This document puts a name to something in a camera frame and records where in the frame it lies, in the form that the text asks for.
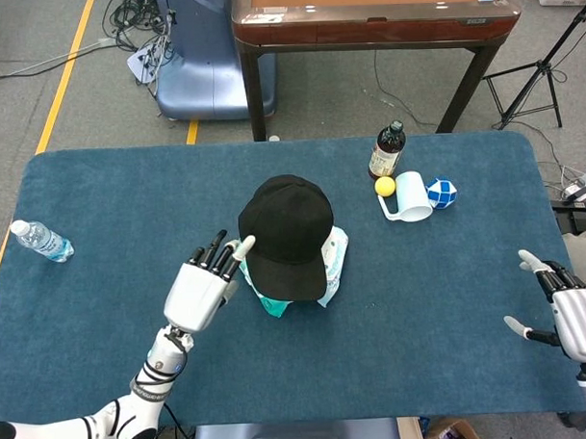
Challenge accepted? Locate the grey robot torso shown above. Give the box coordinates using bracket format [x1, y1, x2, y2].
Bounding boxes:
[193, 417, 401, 439]

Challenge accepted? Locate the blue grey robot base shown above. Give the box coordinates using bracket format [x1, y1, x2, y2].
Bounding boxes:
[150, 0, 279, 123]

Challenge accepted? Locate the black tripod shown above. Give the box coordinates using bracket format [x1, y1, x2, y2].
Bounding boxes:
[479, 0, 586, 132]

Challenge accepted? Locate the blue tablecloth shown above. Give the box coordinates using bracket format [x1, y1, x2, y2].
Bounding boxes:
[0, 129, 586, 433]

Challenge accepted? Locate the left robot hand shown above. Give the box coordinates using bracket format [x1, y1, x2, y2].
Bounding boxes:
[160, 228, 261, 335]

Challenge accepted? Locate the clear water bottle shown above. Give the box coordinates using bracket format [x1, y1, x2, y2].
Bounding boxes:
[9, 218, 76, 265]

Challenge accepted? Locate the white plastic mug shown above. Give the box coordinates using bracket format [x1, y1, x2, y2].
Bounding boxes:
[376, 170, 435, 224]

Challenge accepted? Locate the black baseball cap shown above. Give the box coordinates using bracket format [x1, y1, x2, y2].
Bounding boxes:
[236, 173, 338, 304]

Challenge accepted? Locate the dark drink bottle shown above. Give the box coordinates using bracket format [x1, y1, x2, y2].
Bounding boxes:
[365, 120, 409, 182]

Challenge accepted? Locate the yellow ball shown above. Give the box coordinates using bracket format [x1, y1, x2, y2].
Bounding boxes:
[373, 175, 398, 198]

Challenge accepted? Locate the light blue wet wipes pack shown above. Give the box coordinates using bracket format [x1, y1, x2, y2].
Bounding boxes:
[314, 225, 352, 309]

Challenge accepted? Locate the open brown cardboard box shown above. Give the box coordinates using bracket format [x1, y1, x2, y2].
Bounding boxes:
[424, 417, 485, 439]

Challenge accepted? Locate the blue white snake cube toy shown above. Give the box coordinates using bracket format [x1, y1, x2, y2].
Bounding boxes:
[424, 176, 459, 210]

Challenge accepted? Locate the white power strip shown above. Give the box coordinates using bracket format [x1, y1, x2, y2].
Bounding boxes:
[563, 168, 586, 201]

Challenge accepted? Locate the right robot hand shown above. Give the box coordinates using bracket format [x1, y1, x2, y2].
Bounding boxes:
[500, 246, 586, 366]

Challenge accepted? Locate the brown mahjong table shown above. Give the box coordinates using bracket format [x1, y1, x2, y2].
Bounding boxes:
[231, 0, 527, 143]

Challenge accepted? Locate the green wet wipes pack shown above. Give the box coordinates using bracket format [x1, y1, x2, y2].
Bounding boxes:
[240, 257, 295, 321]

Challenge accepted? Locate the floor cable bundle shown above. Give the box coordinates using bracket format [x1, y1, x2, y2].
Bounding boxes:
[102, 0, 179, 88]

